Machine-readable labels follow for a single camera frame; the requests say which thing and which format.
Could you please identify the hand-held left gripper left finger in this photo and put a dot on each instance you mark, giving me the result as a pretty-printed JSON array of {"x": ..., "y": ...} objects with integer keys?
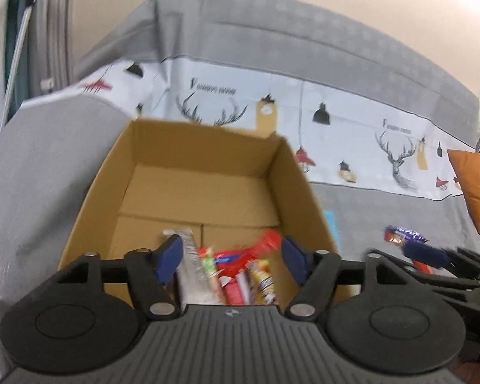
[{"x": 168, "y": 256}]

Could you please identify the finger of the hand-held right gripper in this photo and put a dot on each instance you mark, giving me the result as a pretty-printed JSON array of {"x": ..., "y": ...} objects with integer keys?
[
  {"x": 444, "y": 278},
  {"x": 426, "y": 253}
]

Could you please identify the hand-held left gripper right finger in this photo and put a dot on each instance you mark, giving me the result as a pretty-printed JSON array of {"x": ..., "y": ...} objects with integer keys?
[{"x": 294, "y": 259}]

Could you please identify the purple snack packet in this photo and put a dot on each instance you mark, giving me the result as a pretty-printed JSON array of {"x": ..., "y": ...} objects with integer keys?
[{"x": 404, "y": 235}]

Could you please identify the brown cardboard box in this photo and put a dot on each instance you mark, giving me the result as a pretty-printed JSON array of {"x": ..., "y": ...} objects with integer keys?
[{"x": 208, "y": 192}]

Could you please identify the silver snack packet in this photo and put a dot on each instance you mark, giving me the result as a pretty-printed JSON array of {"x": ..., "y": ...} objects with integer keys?
[{"x": 191, "y": 266}]

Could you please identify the green and yellow snack packet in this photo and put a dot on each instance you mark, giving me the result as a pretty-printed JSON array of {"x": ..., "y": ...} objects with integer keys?
[{"x": 209, "y": 268}]

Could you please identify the long red snack packet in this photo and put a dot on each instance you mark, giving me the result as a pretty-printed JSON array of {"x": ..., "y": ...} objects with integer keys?
[{"x": 246, "y": 252}]

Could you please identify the light blue paper strip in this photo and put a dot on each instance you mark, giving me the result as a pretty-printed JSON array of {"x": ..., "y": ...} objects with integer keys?
[{"x": 331, "y": 224}]

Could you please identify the red and white snack packet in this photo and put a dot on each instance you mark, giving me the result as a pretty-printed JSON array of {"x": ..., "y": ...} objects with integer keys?
[{"x": 234, "y": 290}]

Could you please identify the orange cushion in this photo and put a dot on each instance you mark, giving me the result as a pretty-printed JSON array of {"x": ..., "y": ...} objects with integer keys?
[{"x": 476, "y": 190}]

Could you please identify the deer print blanket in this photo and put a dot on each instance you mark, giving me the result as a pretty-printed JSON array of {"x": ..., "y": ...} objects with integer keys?
[{"x": 344, "y": 136}]

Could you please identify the grey curtain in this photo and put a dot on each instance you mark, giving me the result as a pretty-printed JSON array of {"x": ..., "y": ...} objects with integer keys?
[{"x": 44, "y": 32}]

